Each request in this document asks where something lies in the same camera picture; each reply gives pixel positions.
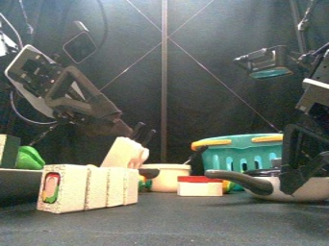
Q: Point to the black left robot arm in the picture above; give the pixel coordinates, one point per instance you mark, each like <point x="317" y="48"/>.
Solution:
<point x="16" y="19"/>

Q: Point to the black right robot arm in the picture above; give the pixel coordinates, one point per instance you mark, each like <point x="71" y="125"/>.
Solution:
<point x="319" y="54"/>

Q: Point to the white toy knife block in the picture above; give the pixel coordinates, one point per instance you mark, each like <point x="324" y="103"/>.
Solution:
<point x="125" y="153"/>

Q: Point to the green and yellow toy corn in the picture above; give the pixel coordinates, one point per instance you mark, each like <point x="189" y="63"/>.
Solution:
<point x="229" y="186"/>

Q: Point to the teal basket orange rim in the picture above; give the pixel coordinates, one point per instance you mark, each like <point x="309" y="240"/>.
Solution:
<point x="240" y="144"/>

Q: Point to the white toy sandwich block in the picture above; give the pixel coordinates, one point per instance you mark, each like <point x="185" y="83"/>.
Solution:
<point x="94" y="189"/>

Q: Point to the green toy pepper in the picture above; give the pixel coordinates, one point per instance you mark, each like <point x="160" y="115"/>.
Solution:
<point x="30" y="159"/>

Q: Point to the white toy pot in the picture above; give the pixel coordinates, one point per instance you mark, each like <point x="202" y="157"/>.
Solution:
<point x="169" y="180"/>

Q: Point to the red and white toy block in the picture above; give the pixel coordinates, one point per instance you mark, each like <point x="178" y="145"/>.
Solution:
<point x="200" y="189"/>

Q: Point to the vertical metal frame pole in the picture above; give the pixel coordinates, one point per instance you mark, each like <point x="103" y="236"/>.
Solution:
<point x="164" y="80"/>

